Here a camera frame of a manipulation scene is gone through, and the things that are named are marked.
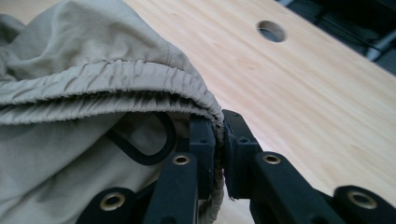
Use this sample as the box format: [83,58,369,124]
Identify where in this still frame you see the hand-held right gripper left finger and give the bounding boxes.
[189,113,218,200]

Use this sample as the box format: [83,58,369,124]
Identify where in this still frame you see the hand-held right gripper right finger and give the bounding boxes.
[222,109,262,200]

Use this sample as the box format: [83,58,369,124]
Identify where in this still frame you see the beige pants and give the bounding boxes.
[0,0,226,224]

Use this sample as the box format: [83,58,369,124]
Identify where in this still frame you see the white desk frame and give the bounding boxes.
[365,29,396,62]

